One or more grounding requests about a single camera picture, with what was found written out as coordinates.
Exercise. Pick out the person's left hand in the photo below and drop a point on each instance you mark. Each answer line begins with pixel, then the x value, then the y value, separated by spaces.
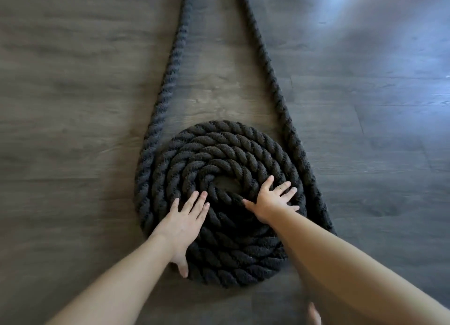
pixel 179 230

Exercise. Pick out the person's right hand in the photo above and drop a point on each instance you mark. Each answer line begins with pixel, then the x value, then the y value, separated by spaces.
pixel 272 203

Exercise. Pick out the person's left forearm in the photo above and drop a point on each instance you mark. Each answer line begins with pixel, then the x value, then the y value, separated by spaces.
pixel 112 289

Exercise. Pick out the person's bare foot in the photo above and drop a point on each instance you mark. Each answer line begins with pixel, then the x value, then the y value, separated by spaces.
pixel 313 316

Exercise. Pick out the person's right forearm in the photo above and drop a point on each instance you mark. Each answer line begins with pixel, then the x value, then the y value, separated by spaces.
pixel 351 265

